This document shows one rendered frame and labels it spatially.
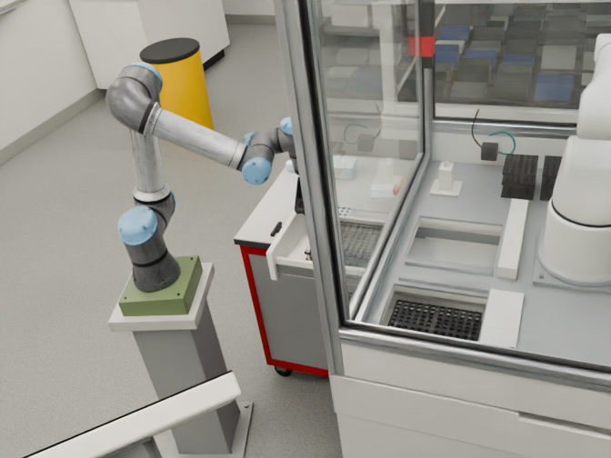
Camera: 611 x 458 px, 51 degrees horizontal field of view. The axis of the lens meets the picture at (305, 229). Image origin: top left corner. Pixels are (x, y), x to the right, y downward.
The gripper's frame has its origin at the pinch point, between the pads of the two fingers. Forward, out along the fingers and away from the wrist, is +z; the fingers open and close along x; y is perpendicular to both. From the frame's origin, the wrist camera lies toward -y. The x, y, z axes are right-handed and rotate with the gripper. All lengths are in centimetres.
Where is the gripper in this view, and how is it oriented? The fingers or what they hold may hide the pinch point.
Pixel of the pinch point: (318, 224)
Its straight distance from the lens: 200.5
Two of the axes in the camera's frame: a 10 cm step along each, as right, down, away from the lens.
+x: -9.3, 0.3, 3.8
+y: 2.9, -5.8, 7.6
